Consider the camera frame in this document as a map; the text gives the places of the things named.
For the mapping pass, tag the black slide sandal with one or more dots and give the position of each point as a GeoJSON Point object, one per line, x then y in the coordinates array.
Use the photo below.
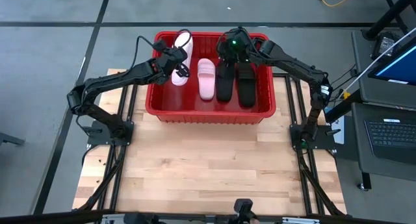
{"type": "Point", "coordinates": [246, 91]}
{"type": "Point", "coordinates": [225, 84]}

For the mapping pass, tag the person's hand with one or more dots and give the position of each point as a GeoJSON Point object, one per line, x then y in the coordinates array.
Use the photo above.
{"type": "Point", "coordinates": [254, 221]}

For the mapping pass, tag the red plastic bin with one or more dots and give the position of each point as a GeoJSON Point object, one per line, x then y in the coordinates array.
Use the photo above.
{"type": "Point", "coordinates": [182, 104]}

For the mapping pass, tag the silver frame bracket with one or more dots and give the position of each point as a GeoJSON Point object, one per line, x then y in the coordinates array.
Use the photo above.
{"type": "Point", "coordinates": [299, 220]}
{"type": "Point", "coordinates": [107, 221]}

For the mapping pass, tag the grey furniture foot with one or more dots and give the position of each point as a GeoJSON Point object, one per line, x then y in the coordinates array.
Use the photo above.
{"type": "Point", "coordinates": [9, 139]}

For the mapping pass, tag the silver metal plate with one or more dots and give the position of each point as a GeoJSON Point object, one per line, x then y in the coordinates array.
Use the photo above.
{"type": "Point", "coordinates": [339, 133]}

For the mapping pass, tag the pink slide sandal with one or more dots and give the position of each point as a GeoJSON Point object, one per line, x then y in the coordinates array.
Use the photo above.
{"type": "Point", "coordinates": [206, 87]}
{"type": "Point", "coordinates": [186, 45]}

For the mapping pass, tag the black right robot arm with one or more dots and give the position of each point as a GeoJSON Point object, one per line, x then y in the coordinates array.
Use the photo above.
{"type": "Point", "coordinates": [292, 66]}

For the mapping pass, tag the monitor with blue screen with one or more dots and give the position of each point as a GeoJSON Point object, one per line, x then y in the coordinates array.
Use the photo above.
{"type": "Point", "coordinates": [403, 66]}

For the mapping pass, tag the yellow connector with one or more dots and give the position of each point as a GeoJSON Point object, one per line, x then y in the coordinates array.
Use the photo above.
{"type": "Point", "coordinates": [346, 94]}

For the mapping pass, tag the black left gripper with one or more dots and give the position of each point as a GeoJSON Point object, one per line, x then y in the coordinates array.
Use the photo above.
{"type": "Point", "coordinates": [170, 60]}

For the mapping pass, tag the grey laptop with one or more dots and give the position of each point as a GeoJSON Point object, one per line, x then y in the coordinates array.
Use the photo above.
{"type": "Point", "coordinates": [390, 133]}

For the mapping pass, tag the black power adapter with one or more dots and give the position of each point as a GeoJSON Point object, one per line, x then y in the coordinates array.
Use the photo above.
{"type": "Point", "coordinates": [385, 43]}

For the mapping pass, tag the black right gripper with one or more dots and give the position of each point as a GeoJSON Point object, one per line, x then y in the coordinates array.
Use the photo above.
{"type": "Point", "coordinates": [227, 55]}

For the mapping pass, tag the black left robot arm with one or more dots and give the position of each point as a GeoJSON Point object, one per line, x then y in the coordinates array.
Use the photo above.
{"type": "Point", "coordinates": [107, 81]}

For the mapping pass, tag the laptop computer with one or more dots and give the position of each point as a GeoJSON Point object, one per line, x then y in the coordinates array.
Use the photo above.
{"type": "Point", "coordinates": [364, 87]}

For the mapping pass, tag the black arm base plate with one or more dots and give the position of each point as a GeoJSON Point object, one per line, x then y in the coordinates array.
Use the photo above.
{"type": "Point", "coordinates": [325, 143]}
{"type": "Point", "coordinates": [126, 139]}

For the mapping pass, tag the black stand post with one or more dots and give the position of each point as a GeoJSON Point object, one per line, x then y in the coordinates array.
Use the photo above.
{"type": "Point", "coordinates": [386, 13]}

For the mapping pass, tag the black metal table frame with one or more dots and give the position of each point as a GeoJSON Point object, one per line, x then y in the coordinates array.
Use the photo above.
{"type": "Point", "coordinates": [178, 216]}

